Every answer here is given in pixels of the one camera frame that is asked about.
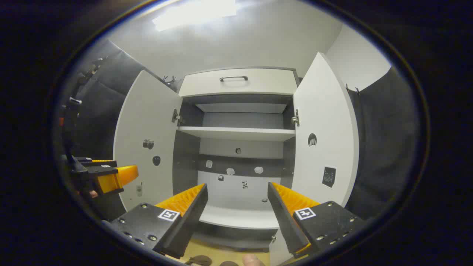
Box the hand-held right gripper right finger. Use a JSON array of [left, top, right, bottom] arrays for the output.
[[267, 182, 366, 259]]

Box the white cabinet shelf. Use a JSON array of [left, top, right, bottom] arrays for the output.
[[177, 126, 296, 142]]

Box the white cabinet drawer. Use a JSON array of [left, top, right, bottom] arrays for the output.
[[178, 68, 299, 97]]

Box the white shoe cabinet door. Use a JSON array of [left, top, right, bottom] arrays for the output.
[[269, 52, 360, 266], [113, 70, 183, 212]]

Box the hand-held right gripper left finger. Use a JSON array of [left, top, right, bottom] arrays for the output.
[[102, 183, 208, 260]]

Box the white shoe cabinet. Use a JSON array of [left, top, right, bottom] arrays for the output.
[[172, 66, 300, 250]]

